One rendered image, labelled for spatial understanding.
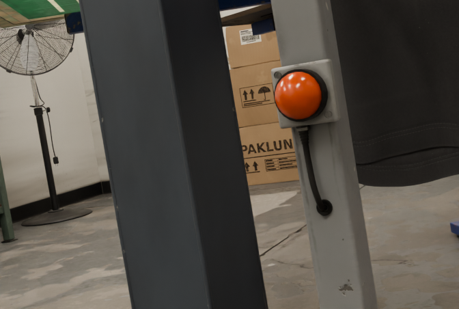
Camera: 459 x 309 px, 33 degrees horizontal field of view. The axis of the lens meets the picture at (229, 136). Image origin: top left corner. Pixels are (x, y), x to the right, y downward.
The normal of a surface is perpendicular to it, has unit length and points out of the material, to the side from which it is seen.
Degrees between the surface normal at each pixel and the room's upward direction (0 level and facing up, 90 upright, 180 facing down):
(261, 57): 92
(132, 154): 90
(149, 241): 90
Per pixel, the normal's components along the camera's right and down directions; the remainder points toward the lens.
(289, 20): -0.41, 0.11
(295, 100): -0.22, 0.26
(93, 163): 0.90, -0.12
